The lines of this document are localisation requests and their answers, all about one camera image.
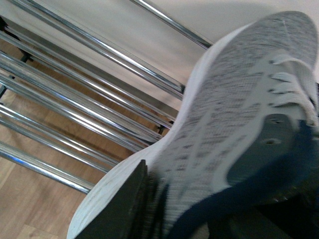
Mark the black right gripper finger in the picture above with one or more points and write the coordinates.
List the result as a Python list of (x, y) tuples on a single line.
[(132, 213)]

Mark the black metal shoe rack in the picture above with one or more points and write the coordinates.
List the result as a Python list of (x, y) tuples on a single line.
[(78, 107)]

